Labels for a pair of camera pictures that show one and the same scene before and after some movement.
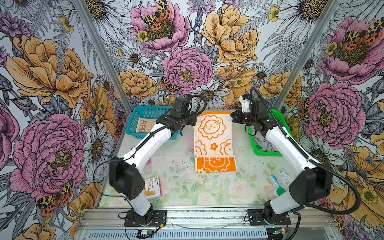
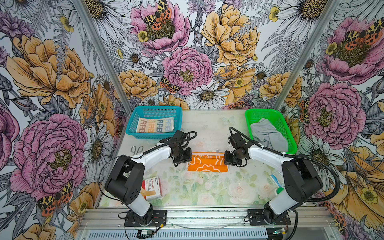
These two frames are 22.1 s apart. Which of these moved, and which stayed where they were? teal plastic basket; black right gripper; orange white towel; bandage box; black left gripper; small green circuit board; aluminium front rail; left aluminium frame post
Moved: black left gripper; orange white towel; black right gripper
Stayed: small green circuit board; aluminium front rail; left aluminium frame post; bandage box; teal plastic basket
